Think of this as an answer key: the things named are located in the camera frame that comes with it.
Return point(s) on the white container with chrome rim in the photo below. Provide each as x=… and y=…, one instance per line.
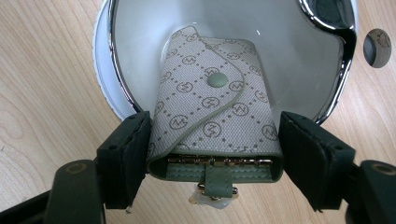
x=289, y=71

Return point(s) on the beige patterned key case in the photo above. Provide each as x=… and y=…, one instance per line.
x=211, y=118

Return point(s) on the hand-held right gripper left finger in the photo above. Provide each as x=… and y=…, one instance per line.
x=124, y=161

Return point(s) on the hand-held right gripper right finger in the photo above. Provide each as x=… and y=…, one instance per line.
x=311, y=161

